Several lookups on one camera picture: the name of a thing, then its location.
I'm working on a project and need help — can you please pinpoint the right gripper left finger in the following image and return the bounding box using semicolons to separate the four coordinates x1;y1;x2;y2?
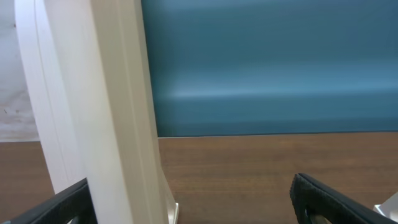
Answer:
0;177;98;224

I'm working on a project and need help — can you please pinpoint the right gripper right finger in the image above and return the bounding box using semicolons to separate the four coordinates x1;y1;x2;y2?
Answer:
289;173;398;224

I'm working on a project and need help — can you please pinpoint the white and blue stand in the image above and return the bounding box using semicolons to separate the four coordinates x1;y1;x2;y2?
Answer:
14;0;398;224

